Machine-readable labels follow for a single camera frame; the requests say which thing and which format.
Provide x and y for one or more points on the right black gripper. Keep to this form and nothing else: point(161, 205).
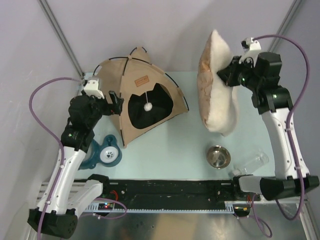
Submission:
point(228, 74)

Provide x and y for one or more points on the white pompom toy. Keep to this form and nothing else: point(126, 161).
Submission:
point(148, 106)

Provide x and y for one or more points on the clear plastic water bottle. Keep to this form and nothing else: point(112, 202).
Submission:
point(250, 163)

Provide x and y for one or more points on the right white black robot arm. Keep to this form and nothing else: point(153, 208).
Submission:
point(273, 102)

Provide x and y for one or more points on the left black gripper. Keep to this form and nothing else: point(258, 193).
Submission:
point(116, 107)

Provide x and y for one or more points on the black tent pole front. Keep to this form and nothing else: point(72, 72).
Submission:
point(132, 81)

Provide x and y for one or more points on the right aluminium frame post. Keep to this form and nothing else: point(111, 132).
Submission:
point(288, 20)

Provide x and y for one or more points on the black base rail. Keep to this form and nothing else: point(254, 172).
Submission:
point(174, 195)

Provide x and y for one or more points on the steel pet bowl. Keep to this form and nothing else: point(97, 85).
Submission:
point(218, 157)

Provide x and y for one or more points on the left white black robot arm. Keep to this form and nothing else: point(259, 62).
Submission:
point(57, 213)

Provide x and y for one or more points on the cream fluffy cushion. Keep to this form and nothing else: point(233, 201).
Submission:
point(218, 103)

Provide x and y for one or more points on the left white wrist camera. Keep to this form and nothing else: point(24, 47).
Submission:
point(93, 88)

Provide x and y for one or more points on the beige fabric pet tent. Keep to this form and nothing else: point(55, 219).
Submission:
point(143, 120)

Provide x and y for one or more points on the white paw print bowl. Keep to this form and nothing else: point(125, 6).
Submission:
point(109, 154)

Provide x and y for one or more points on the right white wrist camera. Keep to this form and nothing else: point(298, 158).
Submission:
point(252, 49)

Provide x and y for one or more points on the left aluminium frame post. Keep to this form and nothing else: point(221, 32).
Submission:
point(49, 14)

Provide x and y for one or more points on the aluminium frame post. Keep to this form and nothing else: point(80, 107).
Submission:
point(49, 14)
point(288, 20)

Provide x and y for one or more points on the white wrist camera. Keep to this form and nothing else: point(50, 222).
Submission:
point(252, 49)
point(93, 88)

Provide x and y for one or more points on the teal double bowl stand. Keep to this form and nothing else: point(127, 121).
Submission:
point(95, 149)

